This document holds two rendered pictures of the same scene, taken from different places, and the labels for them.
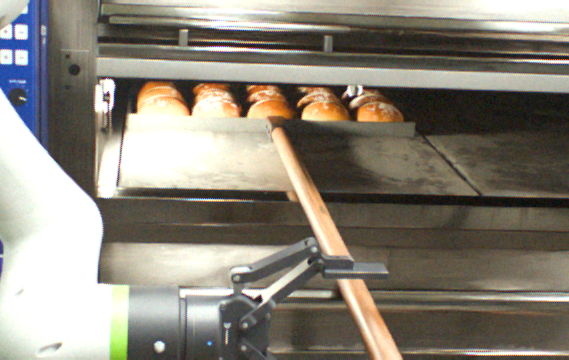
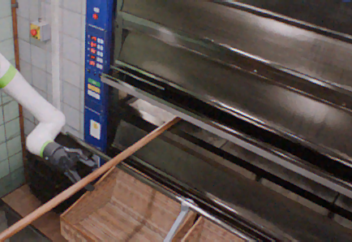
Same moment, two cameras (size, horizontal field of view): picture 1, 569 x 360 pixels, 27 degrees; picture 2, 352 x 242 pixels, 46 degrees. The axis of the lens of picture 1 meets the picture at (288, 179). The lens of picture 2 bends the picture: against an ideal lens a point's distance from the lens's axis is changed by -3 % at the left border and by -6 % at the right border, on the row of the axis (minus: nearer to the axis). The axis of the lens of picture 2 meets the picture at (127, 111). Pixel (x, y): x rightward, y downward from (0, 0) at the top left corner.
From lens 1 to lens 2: 139 cm
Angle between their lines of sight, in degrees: 44
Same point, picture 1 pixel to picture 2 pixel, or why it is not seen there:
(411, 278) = (191, 162)
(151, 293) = (50, 145)
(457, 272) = (204, 167)
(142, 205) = (126, 112)
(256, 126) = not seen: hidden behind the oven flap
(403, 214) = (189, 144)
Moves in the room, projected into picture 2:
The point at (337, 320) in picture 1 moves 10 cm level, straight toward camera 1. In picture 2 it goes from (169, 164) to (155, 171)
